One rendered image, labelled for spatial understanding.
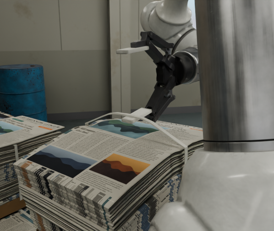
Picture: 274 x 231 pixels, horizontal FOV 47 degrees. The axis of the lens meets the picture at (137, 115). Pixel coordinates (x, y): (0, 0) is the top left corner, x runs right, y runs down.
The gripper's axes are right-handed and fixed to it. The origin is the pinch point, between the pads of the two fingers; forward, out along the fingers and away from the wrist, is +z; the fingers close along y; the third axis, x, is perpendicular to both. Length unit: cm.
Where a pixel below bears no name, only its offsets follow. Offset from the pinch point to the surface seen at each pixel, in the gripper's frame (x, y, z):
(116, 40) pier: 292, 24, -296
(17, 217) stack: 45, 46, 8
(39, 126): 56, 23, -11
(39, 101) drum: 329, 92, -175
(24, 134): 53, 23, -3
